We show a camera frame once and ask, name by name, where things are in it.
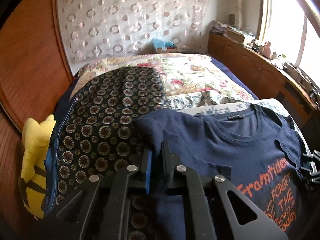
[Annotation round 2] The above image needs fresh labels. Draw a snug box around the navy printed t-shirt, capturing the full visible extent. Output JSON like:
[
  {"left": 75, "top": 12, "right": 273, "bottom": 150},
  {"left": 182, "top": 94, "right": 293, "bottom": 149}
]
[{"left": 133, "top": 105, "right": 311, "bottom": 239}]

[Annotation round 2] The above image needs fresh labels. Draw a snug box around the dark circle-patterned folded garment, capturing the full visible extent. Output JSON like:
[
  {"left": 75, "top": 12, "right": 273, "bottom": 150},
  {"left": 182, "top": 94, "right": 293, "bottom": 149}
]
[{"left": 41, "top": 65, "right": 168, "bottom": 240}]

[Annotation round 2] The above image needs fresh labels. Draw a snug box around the yellow plush toy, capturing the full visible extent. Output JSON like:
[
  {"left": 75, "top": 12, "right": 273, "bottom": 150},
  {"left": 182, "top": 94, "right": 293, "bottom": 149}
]
[{"left": 18, "top": 114, "right": 56, "bottom": 219}]

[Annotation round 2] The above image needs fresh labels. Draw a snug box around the wooden sideboard cabinet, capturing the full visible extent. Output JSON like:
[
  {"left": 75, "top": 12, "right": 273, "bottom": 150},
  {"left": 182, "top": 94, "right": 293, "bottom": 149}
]
[{"left": 208, "top": 33, "right": 319, "bottom": 128}]

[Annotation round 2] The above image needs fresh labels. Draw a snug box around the blue floral white sheet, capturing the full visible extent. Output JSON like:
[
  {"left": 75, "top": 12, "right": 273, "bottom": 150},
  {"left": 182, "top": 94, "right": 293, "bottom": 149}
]
[{"left": 167, "top": 91, "right": 290, "bottom": 117}]

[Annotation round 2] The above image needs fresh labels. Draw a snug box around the pink bottle on sideboard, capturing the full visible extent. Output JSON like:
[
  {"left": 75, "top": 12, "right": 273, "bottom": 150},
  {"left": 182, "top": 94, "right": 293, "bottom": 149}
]
[{"left": 262, "top": 41, "right": 272, "bottom": 59}]

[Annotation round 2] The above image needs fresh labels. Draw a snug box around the floral pink quilt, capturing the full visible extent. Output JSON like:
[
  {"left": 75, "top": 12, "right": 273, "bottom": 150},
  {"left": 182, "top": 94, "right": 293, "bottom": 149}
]
[{"left": 71, "top": 53, "right": 254, "bottom": 101}]

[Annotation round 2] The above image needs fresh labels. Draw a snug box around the cardboard box on sideboard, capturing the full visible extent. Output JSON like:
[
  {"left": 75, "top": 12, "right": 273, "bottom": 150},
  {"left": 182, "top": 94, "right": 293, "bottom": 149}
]
[{"left": 225, "top": 29, "right": 246, "bottom": 44}]

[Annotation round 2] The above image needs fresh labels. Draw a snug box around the cardboard box with blue items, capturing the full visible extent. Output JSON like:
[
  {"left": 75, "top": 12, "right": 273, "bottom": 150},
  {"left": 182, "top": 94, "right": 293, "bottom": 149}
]
[{"left": 152, "top": 38, "right": 177, "bottom": 54}]

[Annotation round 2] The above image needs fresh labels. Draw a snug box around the circle-patterned sheer curtain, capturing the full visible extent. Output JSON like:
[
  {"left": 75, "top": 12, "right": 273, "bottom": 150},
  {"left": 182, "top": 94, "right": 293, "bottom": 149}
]
[{"left": 57, "top": 0, "right": 210, "bottom": 68}]

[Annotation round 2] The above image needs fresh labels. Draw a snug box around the window with wooden frame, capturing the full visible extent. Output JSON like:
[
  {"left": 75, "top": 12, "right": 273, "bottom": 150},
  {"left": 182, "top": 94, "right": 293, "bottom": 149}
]
[{"left": 259, "top": 0, "right": 319, "bottom": 84}]

